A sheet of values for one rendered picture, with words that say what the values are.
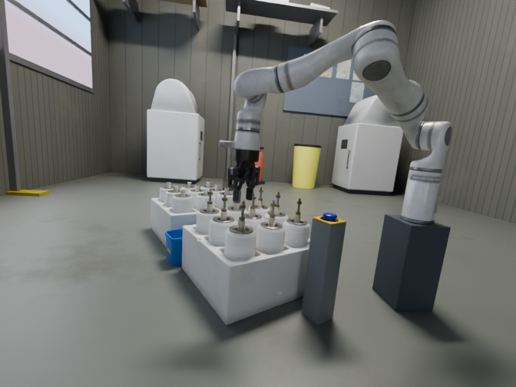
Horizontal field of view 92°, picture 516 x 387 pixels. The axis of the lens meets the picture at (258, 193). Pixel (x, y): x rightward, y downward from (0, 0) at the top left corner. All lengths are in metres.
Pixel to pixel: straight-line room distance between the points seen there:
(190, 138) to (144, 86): 1.28
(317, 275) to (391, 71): 0.55
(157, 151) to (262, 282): 2.72
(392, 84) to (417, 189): 0.40
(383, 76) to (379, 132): 3.11
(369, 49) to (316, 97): 3.63
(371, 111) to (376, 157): 0.60
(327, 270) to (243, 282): 0.24
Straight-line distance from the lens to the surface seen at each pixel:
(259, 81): 0.71
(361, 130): 3.63
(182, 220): 1.21
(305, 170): 3.58
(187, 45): 4.24
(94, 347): 0.81
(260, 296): 0.83
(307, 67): 0.68
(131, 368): 0.73
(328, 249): 0.75
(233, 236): 0.75
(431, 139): 0.97
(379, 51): 0.63
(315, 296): 0.82
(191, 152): 3.23
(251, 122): 0.71
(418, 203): 0.97
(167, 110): 3.35
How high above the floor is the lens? 0.50
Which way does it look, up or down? 10 degrees down
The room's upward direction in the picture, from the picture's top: 5 degrees clockwise
